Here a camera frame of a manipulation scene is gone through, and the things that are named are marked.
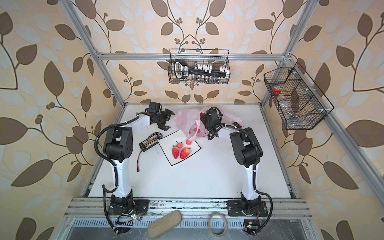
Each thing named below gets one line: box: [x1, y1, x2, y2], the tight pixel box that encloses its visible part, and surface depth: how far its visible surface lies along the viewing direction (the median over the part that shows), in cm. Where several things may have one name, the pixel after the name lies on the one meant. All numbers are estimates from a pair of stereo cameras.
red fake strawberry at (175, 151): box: [172, 145, 180, 160], surface depth 92 cm
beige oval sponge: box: [147, 210, 182, 239], surface depth 69 cm
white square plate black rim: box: [157, 129, 202, 166], surface depth 99 cm
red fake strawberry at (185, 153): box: [180, 147, 191, 159], surface depth 91 cm
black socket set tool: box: [174, 59, 230, 79], surface depth 84 cm
